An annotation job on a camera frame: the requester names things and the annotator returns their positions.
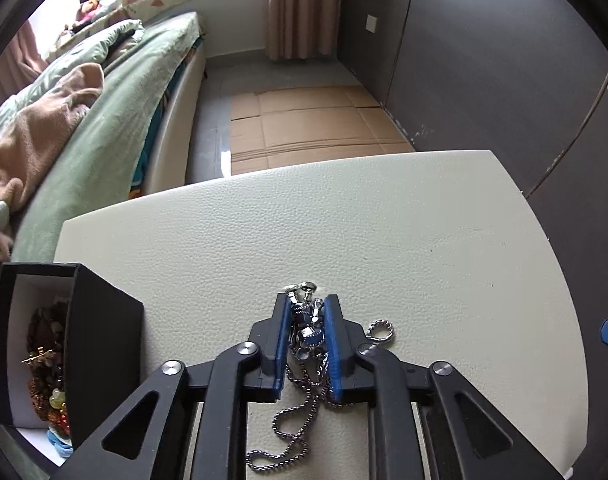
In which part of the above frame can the black jewelry box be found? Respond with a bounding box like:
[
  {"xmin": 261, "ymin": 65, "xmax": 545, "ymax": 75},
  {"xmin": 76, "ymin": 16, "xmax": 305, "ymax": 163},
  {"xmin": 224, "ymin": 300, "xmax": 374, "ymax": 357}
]
[{"xmin": 0, "ymin": 263, "xmax": 144, "ymax": 448}]

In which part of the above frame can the red bead bracelet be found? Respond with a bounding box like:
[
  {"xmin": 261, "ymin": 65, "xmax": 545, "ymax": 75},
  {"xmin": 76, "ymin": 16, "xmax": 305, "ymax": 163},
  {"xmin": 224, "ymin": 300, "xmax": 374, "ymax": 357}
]
[{"xmin": 45, "ymin": 404, "xmax": 73, "ymax": 438}]

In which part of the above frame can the green bead charm bracelet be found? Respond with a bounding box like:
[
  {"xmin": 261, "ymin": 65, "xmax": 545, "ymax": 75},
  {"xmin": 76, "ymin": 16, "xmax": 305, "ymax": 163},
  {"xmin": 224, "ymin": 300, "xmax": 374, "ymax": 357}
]
[{"xmin": 20, "ymin": 346, "xmax": 67, "ymax": 411}]

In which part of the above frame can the brown rudraksha bead bracelet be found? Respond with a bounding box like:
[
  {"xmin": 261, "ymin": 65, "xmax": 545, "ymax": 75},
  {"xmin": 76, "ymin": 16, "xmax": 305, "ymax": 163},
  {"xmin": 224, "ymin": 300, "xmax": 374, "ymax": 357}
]
[{"xmin": 25, "ymin": 299, "xmax": 70, "ymax": 424}]

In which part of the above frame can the flattened cardboard on floor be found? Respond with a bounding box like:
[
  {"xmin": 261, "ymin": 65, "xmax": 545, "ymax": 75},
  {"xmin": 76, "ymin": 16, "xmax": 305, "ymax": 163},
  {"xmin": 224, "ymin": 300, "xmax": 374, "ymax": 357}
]
[{"xmin": 230, "ymin": 86, "xmax": 413, "ymax": 174}]

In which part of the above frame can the bed with green sheet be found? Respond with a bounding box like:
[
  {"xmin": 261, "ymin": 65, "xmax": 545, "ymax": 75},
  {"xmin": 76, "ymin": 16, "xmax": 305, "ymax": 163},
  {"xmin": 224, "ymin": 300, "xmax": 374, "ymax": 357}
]
[{"xmin": 11, "ymin": 12, "xmax": 202, "ymax": 262}]

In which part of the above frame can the pink fleece blanket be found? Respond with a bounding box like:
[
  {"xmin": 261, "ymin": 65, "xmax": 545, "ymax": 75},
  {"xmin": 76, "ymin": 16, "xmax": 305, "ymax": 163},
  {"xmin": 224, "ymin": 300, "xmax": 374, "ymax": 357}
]
[{"xmin": 0, "ymin": 62, "xmax": 106, "ymax": 261}]

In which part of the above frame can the light green quilt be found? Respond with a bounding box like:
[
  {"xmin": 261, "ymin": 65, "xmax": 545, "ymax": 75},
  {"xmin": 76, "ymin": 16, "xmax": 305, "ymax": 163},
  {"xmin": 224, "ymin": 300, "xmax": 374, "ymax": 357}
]
[{"xmin": 0, "ymin": 20, "xmax": 144, "ymax": 134}]

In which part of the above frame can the right pink curtain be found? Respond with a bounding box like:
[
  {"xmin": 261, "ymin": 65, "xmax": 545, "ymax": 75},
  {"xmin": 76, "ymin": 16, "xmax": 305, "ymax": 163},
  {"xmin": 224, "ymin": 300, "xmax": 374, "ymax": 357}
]
[{"xmin": 267, "ymin": 0, "xmax": 341, "ymax": 60}]

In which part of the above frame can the pink curtain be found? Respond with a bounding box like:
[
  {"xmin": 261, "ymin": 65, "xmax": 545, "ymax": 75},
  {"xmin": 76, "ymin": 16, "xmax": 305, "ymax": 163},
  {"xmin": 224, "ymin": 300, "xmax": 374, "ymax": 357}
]
[
  {"xmin": 267, "ymin": 0, "xmax": 341, "ymax": 60},
  {"xmin": 0, "ymin": 21, "xmax": 46, "ymax": 105}
]

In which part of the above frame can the left pink curtain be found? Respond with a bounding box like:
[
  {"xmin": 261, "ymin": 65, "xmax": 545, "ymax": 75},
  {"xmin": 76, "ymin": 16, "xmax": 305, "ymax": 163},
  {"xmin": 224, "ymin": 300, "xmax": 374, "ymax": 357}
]
[{"xmin": 0, "ymin": 21, "xmax": 46, "ymax": 105}]

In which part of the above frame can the white wall socket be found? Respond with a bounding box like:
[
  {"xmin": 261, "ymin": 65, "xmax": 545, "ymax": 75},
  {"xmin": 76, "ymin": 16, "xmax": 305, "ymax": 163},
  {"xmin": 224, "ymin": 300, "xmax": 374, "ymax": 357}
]
[{"xmin": 366, "ymin": 14, "xmax": 377, "ymax": 34}]

